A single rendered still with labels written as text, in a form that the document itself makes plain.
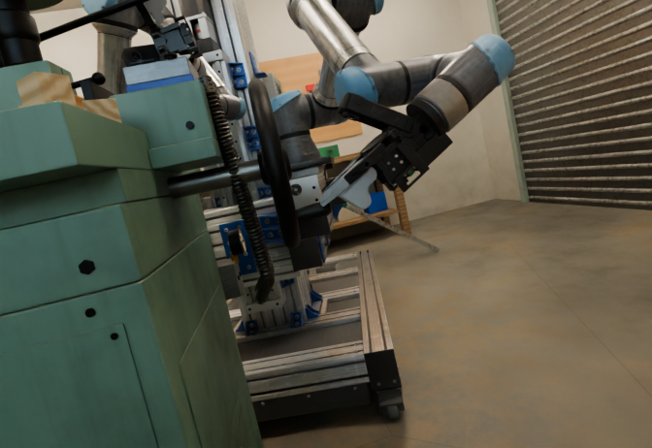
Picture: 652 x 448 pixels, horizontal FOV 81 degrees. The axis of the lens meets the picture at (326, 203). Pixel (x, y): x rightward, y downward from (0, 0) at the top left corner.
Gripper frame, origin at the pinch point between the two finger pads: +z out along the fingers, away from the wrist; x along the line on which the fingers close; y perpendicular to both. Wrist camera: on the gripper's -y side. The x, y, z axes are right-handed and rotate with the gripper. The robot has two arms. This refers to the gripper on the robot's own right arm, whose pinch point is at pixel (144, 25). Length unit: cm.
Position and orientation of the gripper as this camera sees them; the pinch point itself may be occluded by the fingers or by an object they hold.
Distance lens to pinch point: 87.0
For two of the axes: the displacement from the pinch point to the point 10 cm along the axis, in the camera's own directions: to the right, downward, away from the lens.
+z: 1.4, 0.6, -9.9
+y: 9.2, -3.8, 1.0
